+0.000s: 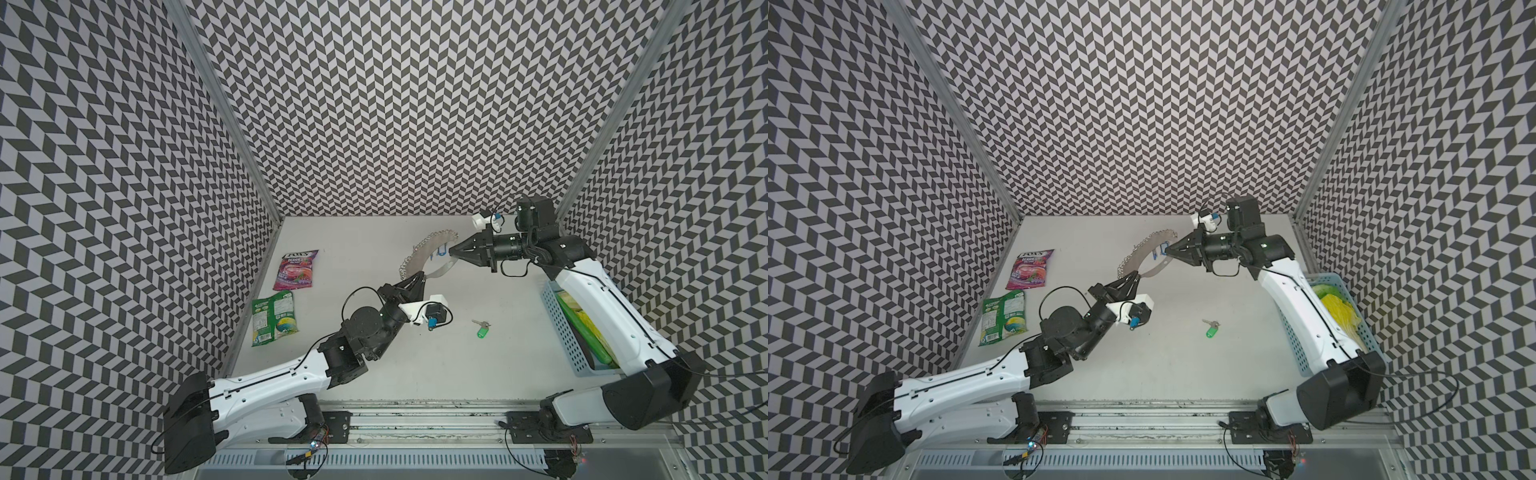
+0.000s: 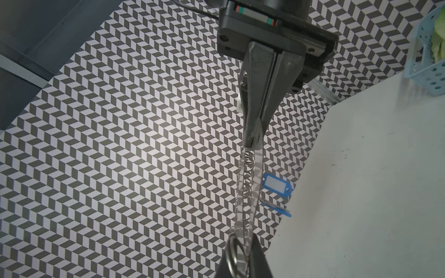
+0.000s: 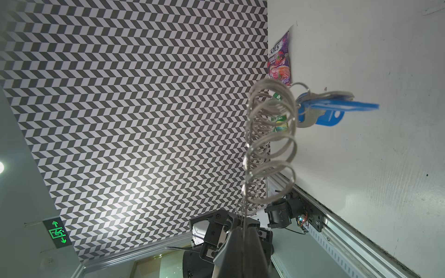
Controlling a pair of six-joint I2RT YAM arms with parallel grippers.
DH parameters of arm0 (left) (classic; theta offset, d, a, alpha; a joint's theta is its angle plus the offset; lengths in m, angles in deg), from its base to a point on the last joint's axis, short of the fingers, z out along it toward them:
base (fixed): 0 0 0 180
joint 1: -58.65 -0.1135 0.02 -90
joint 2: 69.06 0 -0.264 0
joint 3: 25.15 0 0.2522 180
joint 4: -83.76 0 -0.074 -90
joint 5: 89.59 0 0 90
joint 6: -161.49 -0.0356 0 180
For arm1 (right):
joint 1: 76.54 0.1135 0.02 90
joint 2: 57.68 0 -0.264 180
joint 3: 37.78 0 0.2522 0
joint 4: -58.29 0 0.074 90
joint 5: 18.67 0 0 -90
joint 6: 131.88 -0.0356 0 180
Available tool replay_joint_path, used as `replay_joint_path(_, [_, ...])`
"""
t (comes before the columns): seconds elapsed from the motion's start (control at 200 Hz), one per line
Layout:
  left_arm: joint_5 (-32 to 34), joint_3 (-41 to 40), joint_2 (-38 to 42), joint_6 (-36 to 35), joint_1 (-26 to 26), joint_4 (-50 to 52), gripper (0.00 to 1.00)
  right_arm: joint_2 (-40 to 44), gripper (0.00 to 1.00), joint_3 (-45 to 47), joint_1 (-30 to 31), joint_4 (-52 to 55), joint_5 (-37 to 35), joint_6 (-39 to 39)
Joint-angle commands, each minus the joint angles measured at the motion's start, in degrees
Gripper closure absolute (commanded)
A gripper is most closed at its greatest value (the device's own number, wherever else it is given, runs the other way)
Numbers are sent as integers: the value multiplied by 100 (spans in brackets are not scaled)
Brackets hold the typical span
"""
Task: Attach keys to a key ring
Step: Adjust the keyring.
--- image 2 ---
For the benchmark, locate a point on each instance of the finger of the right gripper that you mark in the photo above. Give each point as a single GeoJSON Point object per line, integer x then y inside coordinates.
{"type": "Point", "coordinates": [276, 74]}
{"type": "Point", "coordinates": [256, 74]}

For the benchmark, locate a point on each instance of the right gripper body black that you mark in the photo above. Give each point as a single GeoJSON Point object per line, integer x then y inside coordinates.
{"type": "Point", "coordinates": [280, 25]}

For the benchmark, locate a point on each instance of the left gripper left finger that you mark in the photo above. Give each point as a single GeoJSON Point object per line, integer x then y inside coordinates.
{"type": "Point", "coordinates": [233, 263]}

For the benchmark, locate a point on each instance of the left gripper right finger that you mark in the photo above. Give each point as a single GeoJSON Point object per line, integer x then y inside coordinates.
{"type": "Point", "coordinates": [258, 266]}

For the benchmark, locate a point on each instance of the light blue plastic basket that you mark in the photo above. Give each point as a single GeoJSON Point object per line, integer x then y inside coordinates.
{"type": "Point", "coordinates": [421, 67]}

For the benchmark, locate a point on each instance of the yellow green plastic bag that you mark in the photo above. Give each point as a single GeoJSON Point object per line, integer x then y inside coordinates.
{"type": "Point", "coordinates": [438, 39]}

